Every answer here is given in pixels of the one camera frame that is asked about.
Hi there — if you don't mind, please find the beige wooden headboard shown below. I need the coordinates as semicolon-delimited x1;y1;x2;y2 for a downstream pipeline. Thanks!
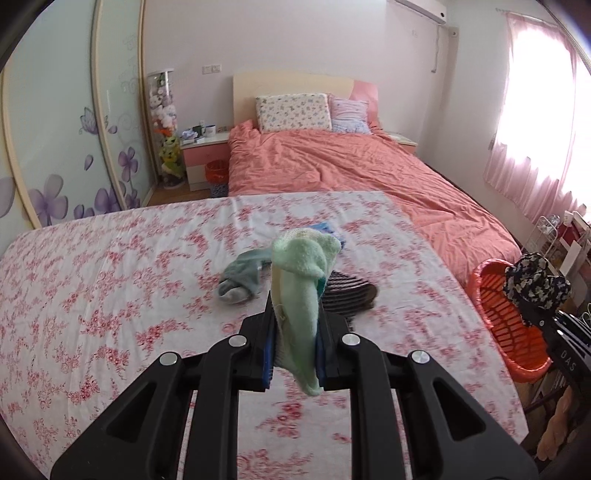
232;69;380;133

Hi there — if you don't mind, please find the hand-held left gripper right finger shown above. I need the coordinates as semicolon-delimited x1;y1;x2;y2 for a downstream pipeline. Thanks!
316;307;540;480

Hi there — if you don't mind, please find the pink white nightstand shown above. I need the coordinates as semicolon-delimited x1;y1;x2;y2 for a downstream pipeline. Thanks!
180;131;231;191
385;131;419;156

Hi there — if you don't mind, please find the air conditioner pipe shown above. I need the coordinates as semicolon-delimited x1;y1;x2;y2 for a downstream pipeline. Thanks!
431;23;443;75

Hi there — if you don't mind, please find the light green sock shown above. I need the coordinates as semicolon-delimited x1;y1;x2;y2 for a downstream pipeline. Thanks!
270;229;344;397

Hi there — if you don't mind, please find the pink striped pillow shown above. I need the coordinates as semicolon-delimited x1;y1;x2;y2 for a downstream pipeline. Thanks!
328;95;374;136

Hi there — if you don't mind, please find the grey sock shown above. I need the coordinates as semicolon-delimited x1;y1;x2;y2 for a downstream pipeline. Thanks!
218;249;273;305

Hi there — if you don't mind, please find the white air conditioner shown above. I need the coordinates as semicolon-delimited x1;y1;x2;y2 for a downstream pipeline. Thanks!
387;0;448;25

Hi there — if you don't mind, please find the clear tube of plush toys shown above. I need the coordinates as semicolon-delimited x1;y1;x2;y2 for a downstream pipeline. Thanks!
146;69;186;190

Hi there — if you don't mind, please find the floral print pillow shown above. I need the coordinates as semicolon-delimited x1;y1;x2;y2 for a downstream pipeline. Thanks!
255;93;334;135

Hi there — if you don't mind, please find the small blue cloth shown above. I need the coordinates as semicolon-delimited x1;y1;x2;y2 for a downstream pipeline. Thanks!
310;222;346;250

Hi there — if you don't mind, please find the orange plastic laundry basket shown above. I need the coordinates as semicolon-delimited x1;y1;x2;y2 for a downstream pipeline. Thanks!
465;258;553;384

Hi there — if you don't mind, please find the flower print sliding wardrobe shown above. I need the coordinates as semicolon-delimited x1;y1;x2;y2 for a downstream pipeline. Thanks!
0;0;156;260

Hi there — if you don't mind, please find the pink floral tablecloth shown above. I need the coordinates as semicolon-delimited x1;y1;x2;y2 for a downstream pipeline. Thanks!
0;191;530;480

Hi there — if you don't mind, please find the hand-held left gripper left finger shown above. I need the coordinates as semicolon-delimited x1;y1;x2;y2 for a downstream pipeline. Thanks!
50;291;274;480

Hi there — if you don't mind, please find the white wire rack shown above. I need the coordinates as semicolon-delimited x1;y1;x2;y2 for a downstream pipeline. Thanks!
526;214;562;260

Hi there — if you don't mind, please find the bed with pink cover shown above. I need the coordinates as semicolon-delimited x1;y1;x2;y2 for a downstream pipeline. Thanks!
227;119;525;289

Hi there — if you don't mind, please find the small orange wastebasket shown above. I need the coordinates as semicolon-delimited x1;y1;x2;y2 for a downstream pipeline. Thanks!
205;160;230;185

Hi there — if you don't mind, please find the dark striped sock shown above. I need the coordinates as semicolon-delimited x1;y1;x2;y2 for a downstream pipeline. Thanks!
321;270;380;331

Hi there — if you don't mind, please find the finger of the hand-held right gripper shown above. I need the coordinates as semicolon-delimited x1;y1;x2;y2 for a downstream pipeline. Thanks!
520;304;553;330

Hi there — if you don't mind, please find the dark floral hat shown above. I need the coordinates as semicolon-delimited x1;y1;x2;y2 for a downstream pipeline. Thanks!
502;255;574;326

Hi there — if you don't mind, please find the pink curtain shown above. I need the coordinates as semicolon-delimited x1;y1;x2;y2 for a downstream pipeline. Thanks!
482;11;591;228

